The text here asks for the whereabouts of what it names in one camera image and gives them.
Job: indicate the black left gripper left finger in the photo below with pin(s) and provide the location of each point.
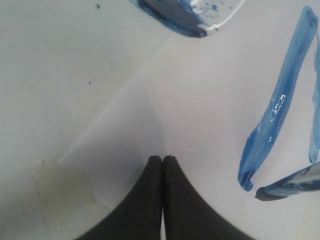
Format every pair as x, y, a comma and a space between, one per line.
139, 215

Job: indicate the white paper sheet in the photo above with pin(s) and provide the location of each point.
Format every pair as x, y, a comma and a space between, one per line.
198, 100

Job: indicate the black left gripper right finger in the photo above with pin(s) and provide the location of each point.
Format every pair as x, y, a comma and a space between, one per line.
187, 216

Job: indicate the white square paint dish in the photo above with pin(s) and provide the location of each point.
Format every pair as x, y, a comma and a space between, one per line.
191, 18

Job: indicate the black paintbrush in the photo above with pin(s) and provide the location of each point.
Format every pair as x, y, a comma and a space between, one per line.
302, 181

